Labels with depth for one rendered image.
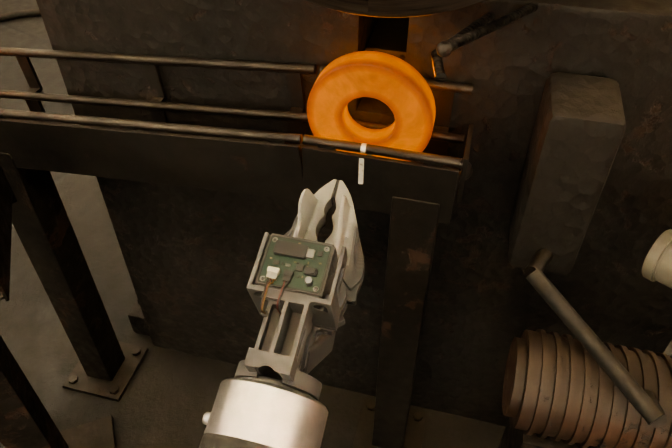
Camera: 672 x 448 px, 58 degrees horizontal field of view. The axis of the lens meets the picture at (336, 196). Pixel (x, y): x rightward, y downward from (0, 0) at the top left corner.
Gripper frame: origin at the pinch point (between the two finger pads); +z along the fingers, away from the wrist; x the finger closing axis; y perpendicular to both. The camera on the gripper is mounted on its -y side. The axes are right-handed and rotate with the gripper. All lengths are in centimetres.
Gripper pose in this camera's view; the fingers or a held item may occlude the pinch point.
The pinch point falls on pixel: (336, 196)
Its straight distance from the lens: 60.7
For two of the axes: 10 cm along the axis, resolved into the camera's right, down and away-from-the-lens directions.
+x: -9.7, -1.6, 1.8
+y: -0.8, -5.1, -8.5
